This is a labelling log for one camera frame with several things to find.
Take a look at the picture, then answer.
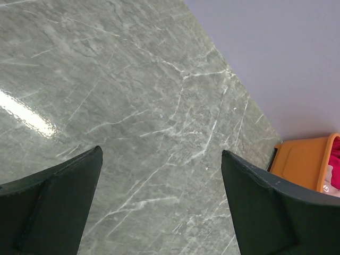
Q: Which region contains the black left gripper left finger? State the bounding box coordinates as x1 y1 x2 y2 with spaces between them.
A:
1 146 103 254

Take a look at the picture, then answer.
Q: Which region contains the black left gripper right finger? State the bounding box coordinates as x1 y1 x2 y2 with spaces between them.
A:
221 150 339 254

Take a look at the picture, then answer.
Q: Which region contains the orange plastic laundry basket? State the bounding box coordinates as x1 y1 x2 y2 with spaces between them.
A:
269 133 339 193

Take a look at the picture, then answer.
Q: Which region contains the bright pink crumpled t-shirt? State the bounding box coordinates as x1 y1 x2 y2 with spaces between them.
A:
328 137 339 168

